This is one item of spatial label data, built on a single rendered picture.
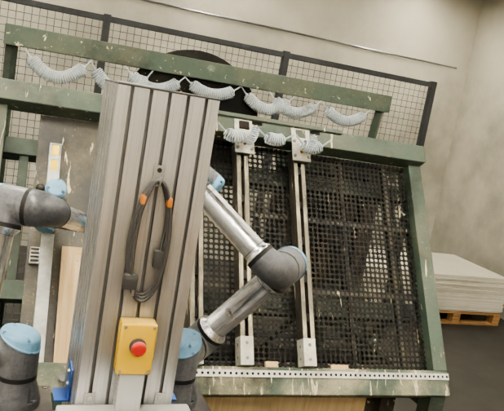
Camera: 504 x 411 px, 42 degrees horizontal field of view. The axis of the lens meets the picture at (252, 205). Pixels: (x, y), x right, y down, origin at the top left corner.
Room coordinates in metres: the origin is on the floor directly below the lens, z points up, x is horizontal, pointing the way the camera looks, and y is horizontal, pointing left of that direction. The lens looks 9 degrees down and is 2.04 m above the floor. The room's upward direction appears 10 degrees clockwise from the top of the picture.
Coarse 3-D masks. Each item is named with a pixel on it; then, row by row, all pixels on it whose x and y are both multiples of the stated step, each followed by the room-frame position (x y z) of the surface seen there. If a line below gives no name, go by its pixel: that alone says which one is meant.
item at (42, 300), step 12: (60, 144) 2.88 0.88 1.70; (48, 156) 2.87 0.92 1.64; (60, 156) 2.85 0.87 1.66; (48, 168) 2.80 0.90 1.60; (48, 180) 2.77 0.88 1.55; (48, 240) 2.65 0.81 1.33; (48, 252) 2.62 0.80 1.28; (48, 264) 2.60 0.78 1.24; (48, 276) 2.58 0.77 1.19; (48, 288) 2.55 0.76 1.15; (36, 300) 2.51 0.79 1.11; (48, 300) 2.53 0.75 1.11; (36, 312) 2.49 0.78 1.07; (36, 324) 2.47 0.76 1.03
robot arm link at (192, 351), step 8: (184, 328) 2.05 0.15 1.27; (184, 336) 2.00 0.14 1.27; (192, 336) 2.01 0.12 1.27; (200, 336) 2.02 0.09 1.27; (184, 344) 1.95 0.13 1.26; (192, 344) 1.96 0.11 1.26; (200, 344) 1.99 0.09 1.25; (184, 352) 1.95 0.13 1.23; (192, 352) 1.96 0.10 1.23; (200, 352) 2.00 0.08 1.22; (184, 360) 1.95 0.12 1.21; (192, 360) 1.96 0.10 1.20; (200, 360) 2.02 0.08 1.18; (184, 368) 1.95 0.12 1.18; (192, 368) 1.97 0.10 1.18; (176, 376) 1.95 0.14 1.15; (184, 376) 1.95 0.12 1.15; (192, 376) 1.97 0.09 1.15
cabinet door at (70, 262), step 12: (72, 252) 2.68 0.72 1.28; (60, 264) 2.65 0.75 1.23; (72, 264) 2.66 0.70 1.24; (60, 276) 2.61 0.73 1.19; (72, 276) 2.63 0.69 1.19; (60, 288) 2.59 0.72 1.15; (72, 288) 2.61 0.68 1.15; (60, 300) 2.57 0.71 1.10; (72, 300) 2.59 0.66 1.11; (60, 312) 2.54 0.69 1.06; (72, 312) 2.56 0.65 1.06; (60, 324) 2.52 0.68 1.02; (72, 324) 2.54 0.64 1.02; (60, 336) 2.50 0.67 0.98; (60, 348) 2.48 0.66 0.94; (60, 360) 2.45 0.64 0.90
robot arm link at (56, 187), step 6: (54, 180) 2.34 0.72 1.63; (60, 180) 2.35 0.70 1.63; (48, 186) 2.32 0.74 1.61; (54, 186) 2.33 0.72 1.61; (60, 186) 2.34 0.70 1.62; (66, 186) 2.36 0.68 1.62; (48, 192) 2.32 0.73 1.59; (54, 192) 2.32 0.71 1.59; (60, 192) 2.33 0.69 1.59; (66, 192) 2.37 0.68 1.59; (60, 198) 2.35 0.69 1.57
